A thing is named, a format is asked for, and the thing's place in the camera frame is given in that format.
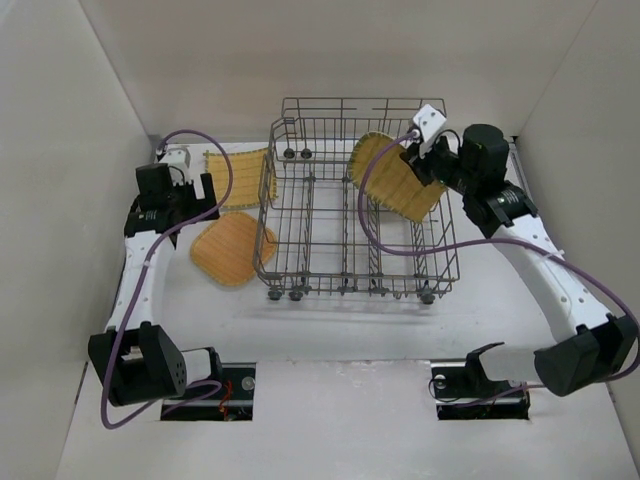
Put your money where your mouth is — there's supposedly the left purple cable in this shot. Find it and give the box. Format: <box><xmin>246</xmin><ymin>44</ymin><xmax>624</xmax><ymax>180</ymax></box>
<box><xmin>99</xmin><ymin>129</ymin><xmax>236</xmax><ymax>431</ymax></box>

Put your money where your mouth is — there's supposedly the shovel-shaped woven bamboo plate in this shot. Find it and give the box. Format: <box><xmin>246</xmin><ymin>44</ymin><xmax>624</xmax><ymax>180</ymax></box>
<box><xmin>347</xmin><ymin>132</ymin><xmax>447</xmax><ymax>223</ymax></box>

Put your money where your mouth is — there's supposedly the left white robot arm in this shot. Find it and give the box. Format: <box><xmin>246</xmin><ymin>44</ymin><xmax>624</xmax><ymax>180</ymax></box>
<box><xmin>88</xmin><ymin>162</ymin><xmax>223</xmax><ymax>407</ymax></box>

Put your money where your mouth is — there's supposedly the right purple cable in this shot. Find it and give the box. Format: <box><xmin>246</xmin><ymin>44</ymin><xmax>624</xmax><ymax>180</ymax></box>
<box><xmin>357</xmin><ymin>127</ymin><xmax>640</xmax><ymax>407</ymax></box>

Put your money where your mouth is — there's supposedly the square woven bamboo plate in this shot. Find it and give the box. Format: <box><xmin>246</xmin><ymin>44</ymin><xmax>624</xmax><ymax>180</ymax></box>
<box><xmin>190</xmin><ymin>211</ymin><xmax>277</xmax><ymax>287</ymax></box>

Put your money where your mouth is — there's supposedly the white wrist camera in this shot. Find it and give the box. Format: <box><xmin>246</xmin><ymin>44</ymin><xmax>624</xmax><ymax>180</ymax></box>
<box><xmin>156</xmin><ymin>146</ymin><xmax>191</xmax><ymax>185</ymax></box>
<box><xmin>412</xmin><ymin>104</ymin><xmax>447</xmax><ymax>157</ymax></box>

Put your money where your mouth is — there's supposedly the rectangular woven bamboo plate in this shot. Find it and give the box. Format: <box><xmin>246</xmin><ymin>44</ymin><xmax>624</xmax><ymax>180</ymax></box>
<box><xmin>204</xmin><ymin>148</ymin><xmax>277</xmax><ymax>210</ymax></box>

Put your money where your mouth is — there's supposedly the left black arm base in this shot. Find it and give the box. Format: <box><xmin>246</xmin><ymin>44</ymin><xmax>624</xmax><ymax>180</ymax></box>
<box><xmin>160</xmin><ymin>363</ymin><xmax>256</xmax><ymax>422</ymax></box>

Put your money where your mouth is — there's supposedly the grey wire dish rack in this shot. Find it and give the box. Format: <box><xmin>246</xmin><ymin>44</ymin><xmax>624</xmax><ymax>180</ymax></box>
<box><xmin>253</xmin><ymin>97</ymin><xmax>460</xmax><ymax>304</ymax></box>

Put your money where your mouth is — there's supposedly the purple cable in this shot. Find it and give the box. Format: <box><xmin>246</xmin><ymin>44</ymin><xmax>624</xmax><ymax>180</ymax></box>
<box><xmin>357</xmin><ymin>127</ymin><xmax>640</xmax><ymax>407</ymax></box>
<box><xmin>99</xmin><ymin>129</ymin><xmax>236</xmax><ymax>431</ymax></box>

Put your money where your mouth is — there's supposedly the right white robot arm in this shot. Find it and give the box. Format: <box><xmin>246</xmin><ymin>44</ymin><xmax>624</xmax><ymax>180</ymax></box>
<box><xmin>404</xmin><ymin>120</ymin><xmax>639</xmax><ymax>397</ymax></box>

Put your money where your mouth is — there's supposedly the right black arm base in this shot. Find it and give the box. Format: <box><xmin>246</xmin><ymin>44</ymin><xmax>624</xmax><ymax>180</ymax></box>
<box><xmin>428</xmin><ymin>360</ymin><xmax>531</xmax><ymax>421</ymax></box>

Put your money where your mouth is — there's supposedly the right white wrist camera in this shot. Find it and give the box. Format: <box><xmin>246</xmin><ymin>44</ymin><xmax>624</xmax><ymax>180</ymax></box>
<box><xmin>412</xmin><ymin>104</ymin><xmax>447</xmax><ymax>157</ymax></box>

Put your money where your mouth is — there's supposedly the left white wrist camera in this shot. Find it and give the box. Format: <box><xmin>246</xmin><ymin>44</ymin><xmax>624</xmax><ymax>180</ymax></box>
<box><xmin>156</xmin><ymin>146</ymin><xmax>191</xmax><ymax>185</ymax></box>

